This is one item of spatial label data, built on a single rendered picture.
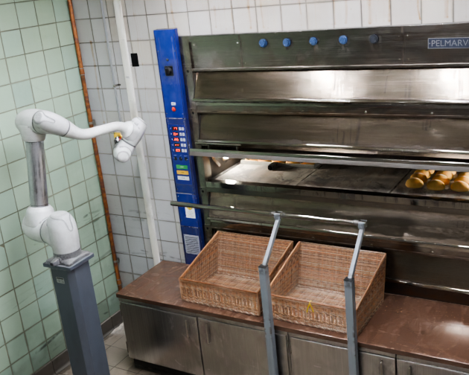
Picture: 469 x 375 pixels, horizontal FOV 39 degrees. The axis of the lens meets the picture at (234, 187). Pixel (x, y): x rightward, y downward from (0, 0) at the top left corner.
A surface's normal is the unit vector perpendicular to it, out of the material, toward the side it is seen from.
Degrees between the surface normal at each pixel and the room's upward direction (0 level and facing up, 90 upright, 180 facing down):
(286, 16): 90
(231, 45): 90
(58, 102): 90
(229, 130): 70
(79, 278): 90
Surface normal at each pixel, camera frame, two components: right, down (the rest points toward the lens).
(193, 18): -0.50, 0.32
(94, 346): 0.87, 0.07
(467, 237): -0.50, -0.02
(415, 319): -0.11, -0.94
